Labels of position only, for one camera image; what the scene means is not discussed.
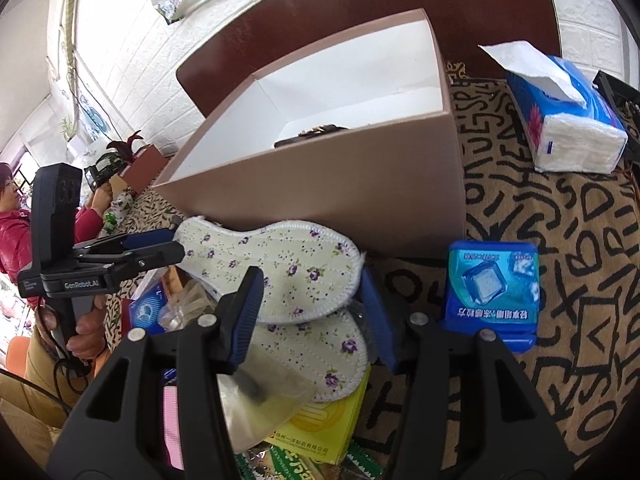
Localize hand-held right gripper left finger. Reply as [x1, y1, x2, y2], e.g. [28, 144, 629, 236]
[47, 266, 265, 480]

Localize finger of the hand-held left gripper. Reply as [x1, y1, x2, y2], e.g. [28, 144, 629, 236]
[75, 241, 186, 286]
[72, 228, 176, 261]

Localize black plastic rack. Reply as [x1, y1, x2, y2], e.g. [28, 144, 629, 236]
[592, 70, 640, 161]

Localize brown monogram wallet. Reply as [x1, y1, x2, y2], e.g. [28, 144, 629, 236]
[274, 125, 351, 148]

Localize blue tissue pack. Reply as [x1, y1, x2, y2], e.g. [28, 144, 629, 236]
[479, 40, 628, 175]

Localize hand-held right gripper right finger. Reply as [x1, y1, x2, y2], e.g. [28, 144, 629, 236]
[360, 266, 573, 480]

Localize blue gum box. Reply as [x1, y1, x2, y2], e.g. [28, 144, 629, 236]
[440, 240, 541, 353]

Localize black cable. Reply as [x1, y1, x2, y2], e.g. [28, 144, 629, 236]
[0, 357, 88, 416]

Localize letter-print desktop cloth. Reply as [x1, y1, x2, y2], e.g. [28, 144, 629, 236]
[102, 62, 640, 480]

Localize yellow box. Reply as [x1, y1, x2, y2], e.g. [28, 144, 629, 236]
[265, 365, 371, 466]

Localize floral fabric insole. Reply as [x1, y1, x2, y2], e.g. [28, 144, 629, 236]
[260, 310, 371, 403]
[172, 216, 366, 323]

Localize green serrated packet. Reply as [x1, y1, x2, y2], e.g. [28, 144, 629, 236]
[345, 440, 396, 480]

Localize person's left hand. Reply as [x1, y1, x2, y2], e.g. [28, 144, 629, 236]
[37, 292, 109, 362]

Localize person's tan trousers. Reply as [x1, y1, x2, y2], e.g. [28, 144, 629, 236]
[0, 335, 96, 443]

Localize pink cardboard box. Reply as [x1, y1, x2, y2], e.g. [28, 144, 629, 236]
[152, 8, 467, 258]

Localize clear plastic bag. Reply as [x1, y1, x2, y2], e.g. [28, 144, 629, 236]
[215, 345, 313, 456]

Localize potted red-leaf plant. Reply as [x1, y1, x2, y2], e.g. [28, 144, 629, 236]
[107, 132, 168, 193]

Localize clear plastic wrapper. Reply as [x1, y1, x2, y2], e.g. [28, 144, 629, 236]
[165, 280, 221, 331]

